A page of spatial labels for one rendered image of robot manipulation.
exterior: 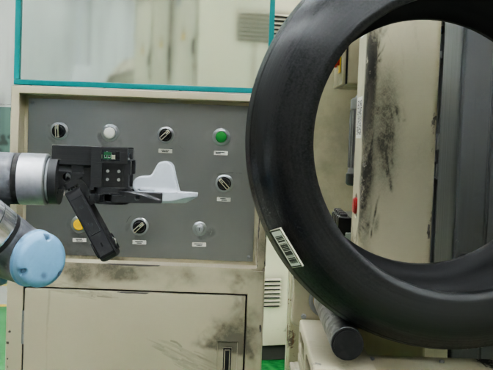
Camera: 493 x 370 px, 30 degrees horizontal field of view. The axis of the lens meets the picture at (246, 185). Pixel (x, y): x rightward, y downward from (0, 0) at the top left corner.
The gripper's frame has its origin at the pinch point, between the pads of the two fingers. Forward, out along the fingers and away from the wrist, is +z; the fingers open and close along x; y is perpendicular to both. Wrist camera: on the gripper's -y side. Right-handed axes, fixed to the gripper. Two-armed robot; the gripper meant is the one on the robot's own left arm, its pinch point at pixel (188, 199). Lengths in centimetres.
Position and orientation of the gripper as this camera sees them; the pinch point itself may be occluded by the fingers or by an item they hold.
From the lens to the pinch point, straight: 133.9
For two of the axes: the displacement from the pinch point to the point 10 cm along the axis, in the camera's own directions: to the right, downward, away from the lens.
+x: 0.0, -0.5, 10.0
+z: 10.0, 0.4, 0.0
